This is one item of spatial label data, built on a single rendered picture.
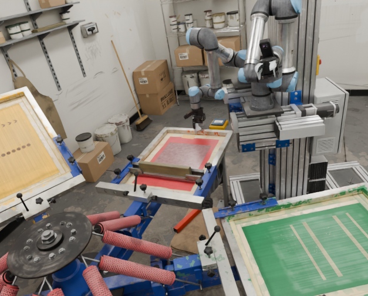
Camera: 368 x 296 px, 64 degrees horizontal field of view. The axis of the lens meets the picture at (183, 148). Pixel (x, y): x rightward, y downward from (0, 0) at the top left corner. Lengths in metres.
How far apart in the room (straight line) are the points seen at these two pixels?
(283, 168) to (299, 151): 0.19
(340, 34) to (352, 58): 0.40
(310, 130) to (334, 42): 3.32
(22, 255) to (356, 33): 4.81
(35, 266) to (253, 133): 1.43
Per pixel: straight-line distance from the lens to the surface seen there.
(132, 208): 1.61
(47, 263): 1.14
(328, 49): 5.15
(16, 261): 1.22
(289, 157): 2.36
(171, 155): 2.11
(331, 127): 2.29
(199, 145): 2.17
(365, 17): 5.09
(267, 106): 1.89
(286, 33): 1.76
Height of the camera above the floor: 2.06
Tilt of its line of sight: 30 degrees down
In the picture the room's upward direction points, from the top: 10 degrees counter-clockwise
